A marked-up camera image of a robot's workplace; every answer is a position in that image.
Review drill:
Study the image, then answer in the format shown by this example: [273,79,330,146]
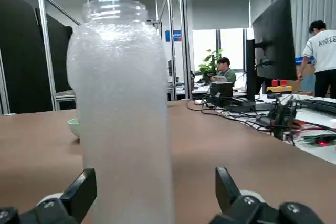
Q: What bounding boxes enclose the cardboard box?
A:
[296,63,316,97]

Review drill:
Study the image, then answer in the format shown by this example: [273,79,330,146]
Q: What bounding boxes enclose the aluminium frame cage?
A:
[36,0,177,112]

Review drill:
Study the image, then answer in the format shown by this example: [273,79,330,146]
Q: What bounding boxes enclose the aluminium profile post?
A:
[176,0,194,102]

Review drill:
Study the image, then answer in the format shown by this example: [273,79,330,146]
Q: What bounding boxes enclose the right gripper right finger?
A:
[209,166,336,224]

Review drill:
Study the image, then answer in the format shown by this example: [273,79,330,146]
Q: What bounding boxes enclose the yellow emergency stop box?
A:
[266,79,292,94]

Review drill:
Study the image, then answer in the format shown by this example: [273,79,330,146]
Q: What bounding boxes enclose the black power supply box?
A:
[209,80,235,99]

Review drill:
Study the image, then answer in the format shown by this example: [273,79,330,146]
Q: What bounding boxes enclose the grey curtain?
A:
[289,0,336,60]

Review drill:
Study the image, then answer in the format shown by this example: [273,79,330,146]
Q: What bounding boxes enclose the black panel screen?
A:
[0,0,54,115]

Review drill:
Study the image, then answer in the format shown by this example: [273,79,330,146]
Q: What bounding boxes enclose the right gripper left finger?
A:
[0,167,98,224]

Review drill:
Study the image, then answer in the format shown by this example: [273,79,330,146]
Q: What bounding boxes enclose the transparent plastic bottle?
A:
[66,0,176,224]

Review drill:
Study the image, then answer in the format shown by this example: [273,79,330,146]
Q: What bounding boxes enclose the small pale green bowl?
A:
[67,118,81,138]

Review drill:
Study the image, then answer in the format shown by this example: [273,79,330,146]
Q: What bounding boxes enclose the black computer monitor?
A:
[245,0,299,104]

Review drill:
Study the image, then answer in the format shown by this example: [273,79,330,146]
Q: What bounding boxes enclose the green potted plant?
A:
[197,48,224,81]

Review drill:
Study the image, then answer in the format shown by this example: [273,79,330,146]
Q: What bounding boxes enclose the blue wall sign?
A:
[165,29,183,42]

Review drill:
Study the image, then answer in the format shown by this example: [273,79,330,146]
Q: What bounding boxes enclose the black keyboard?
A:
[298,97,336,116]

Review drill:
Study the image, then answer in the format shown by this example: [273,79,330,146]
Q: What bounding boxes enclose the person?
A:
[297,20,336,99]
[209,57,237,85]

